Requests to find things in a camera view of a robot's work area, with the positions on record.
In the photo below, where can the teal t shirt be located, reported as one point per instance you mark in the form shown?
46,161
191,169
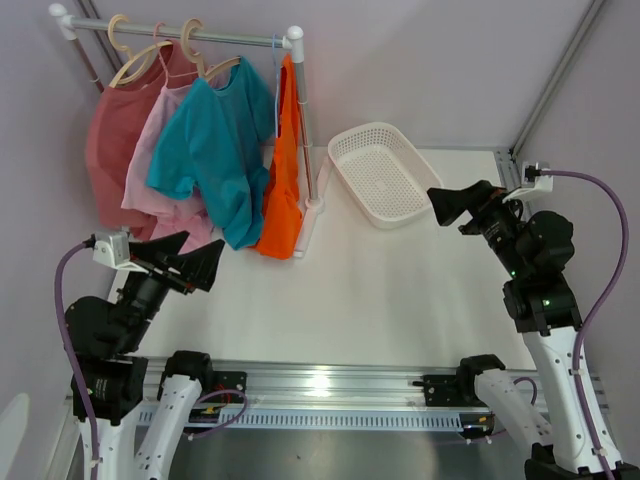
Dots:
213,144

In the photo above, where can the pink t shirt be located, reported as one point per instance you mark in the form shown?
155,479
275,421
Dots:
166,216

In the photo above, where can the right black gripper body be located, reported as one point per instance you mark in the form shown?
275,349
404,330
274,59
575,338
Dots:
495,222

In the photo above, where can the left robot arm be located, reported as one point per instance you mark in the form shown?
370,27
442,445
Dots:
102,337

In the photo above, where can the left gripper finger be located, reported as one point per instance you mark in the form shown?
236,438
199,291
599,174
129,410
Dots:
194,270
157,251

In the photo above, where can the right aluminium frame post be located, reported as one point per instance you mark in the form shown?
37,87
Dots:
567,59

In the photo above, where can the beige hanger with red shirt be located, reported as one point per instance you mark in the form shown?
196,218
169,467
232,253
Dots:
136,63

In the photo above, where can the aluminium frame post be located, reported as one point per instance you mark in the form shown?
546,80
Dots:
567,59
102,40

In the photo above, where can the white slotted cable duct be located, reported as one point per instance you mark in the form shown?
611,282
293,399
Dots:
411,421

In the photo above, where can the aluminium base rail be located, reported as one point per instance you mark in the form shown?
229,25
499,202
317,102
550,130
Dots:
320,382

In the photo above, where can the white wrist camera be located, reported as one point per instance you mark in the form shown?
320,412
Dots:
112,250
536,181

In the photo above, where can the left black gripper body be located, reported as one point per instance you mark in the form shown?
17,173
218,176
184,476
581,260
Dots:
144,291

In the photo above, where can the dusty red t shirt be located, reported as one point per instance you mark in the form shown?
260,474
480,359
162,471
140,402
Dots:
113,133

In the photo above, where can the blue wire hanger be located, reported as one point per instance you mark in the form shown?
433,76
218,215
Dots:
277,71

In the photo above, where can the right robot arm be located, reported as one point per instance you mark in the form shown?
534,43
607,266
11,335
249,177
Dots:
571,441

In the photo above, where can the orange t shirt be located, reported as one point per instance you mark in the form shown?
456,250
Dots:
282,215

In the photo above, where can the white perforated plastic basket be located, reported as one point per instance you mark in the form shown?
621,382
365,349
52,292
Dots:
385,174

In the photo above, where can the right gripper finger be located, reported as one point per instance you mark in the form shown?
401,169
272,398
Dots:
447,220
456,202

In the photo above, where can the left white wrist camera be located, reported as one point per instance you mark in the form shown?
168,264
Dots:
112,250

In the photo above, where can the beige hanger with teal shirt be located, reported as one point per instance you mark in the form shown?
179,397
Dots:
207,73

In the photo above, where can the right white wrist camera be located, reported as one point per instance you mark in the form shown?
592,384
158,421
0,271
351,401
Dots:
536,181

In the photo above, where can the white metal clothes rack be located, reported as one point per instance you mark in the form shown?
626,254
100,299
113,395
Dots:
316,175

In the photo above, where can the left aluminium frame post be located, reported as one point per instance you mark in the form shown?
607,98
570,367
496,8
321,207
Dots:
102,40

